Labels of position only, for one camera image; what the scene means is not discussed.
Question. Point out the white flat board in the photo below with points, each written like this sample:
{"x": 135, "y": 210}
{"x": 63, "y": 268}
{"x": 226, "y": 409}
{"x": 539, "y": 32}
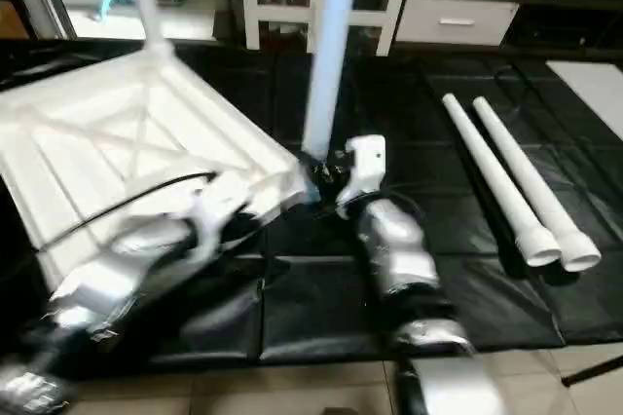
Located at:
{"x": 594, "y": 89}

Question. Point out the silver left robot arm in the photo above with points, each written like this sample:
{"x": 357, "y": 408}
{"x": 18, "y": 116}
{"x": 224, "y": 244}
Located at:
{"x": 107, "y": 279}

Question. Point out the black work mat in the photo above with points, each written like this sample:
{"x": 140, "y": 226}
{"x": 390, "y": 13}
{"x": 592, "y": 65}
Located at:
{"x": 321, "y": 308}

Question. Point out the white plastic table top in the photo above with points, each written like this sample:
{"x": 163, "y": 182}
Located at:
{"x": 127, "y": 132}

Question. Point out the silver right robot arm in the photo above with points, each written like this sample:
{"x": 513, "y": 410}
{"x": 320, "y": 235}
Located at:
{"x": 399, "y": 249}

